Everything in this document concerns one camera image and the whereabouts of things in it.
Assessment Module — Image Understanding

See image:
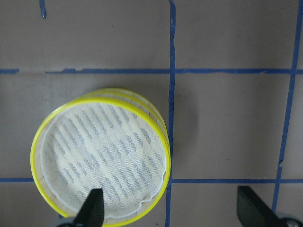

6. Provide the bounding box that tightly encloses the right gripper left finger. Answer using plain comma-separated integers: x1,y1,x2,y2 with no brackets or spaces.
73,188,105,227

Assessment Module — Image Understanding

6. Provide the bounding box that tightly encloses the yellow bamboo steamer layer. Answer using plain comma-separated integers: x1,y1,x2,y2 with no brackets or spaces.
76,88,170,153
30,96,171,226

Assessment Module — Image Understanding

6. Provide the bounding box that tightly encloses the yellow bamboo steamer bottom layer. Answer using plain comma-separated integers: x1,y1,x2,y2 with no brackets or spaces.
76,88,170,153

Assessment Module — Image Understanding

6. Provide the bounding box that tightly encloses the yellow bamboo steamer top layer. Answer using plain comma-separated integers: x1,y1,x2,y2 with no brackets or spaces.
30,96,171,226

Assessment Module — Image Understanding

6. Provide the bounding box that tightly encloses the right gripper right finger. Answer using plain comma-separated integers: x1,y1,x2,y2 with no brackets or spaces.
237,186,284,227

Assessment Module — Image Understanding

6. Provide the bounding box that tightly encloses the white steamer cloth liner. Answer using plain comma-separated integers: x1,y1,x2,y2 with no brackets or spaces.
39,102,166,219

